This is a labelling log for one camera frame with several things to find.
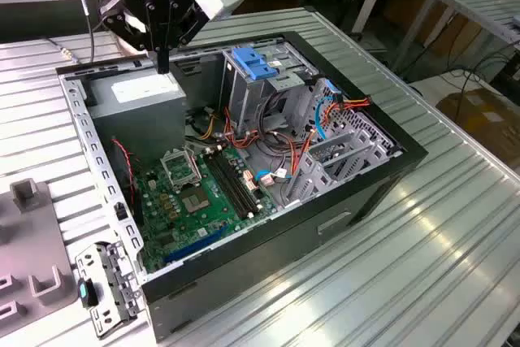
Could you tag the blue expansion slot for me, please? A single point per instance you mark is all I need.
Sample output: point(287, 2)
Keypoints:
point(195, 246)

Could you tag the blue plastic drive latch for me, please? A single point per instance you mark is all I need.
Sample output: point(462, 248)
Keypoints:
point(252, 64)

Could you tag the grey metal drive cage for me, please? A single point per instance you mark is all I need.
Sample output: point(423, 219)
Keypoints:
point(248, 99)

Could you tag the grey metal retention bracket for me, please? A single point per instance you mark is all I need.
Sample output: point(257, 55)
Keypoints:
point(113, 282)

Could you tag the black PC case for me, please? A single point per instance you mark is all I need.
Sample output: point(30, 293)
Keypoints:
point(264, 265)

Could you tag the black latch blue button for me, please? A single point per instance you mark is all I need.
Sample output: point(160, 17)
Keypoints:
point(83, 292)

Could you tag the grey metal disk bay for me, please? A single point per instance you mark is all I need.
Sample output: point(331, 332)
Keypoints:
point(321, 174)

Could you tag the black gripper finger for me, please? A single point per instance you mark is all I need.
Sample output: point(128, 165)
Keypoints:
point(187, 22)
point(122, 22)

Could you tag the large brown cardboard box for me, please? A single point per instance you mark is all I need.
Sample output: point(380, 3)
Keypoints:
point(479, 119)

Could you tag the green motherboard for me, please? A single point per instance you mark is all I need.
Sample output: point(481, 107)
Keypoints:
point(211, 217)

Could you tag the grey power supply unit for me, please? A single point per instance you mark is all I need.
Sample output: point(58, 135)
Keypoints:
point(138, 119)

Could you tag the grey parts rack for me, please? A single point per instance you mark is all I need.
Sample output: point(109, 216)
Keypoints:
point(32, 241)

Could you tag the black RAM slot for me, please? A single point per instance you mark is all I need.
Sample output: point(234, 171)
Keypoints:
point(230, 182)
point(235, 182)
point(224, 182)
point(240, 182)

